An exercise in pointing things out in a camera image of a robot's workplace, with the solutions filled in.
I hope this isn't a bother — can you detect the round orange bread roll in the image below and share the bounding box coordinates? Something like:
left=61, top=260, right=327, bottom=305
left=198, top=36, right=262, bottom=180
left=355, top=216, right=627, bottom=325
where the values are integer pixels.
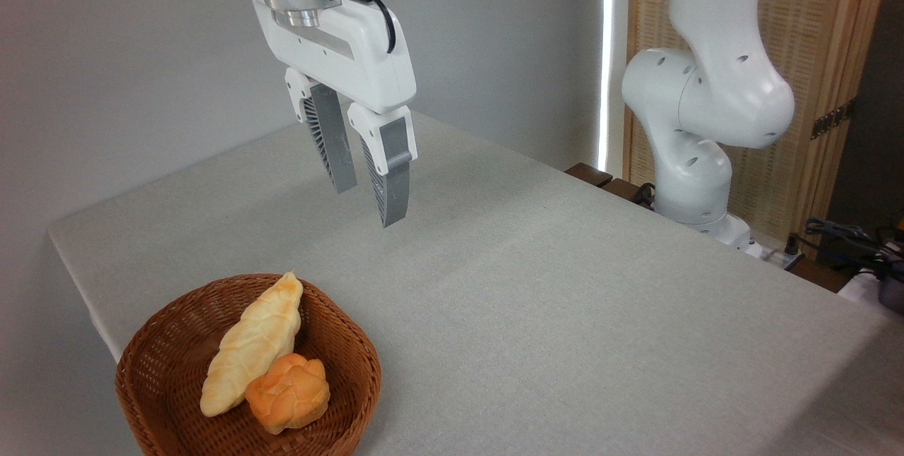
left=245, top=353, right=331, bottom=435

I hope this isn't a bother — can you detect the brown woven wicker basket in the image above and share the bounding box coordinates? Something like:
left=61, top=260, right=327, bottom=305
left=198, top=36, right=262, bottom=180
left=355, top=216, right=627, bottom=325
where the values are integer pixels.
left=115, top=273, right=382, bottom=456

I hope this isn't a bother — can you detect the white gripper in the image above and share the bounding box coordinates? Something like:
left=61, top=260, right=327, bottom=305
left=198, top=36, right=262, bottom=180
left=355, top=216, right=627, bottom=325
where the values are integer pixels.
left=239, top=0, right=418, bottom=228

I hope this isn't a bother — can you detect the bundle of dark cables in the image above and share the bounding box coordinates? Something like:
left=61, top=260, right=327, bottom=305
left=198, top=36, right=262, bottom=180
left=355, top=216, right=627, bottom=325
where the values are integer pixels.
left=785, top=218, right=904, bottom=280

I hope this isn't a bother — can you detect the dark metal screen hinge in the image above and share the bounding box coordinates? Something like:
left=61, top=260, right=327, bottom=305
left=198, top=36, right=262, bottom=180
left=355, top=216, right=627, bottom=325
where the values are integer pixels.
left=811, top=100, right=857, bottom=140

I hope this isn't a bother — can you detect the long braided bread loaf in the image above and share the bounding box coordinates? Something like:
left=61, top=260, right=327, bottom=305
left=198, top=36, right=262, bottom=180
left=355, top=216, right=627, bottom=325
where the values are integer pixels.
left=200, top=271, right=304, bottom=417

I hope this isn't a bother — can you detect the grey tablecloth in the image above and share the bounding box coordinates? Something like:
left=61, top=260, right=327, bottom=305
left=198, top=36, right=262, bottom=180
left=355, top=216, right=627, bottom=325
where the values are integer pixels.
left=48, top=110, right=904, bottom=456

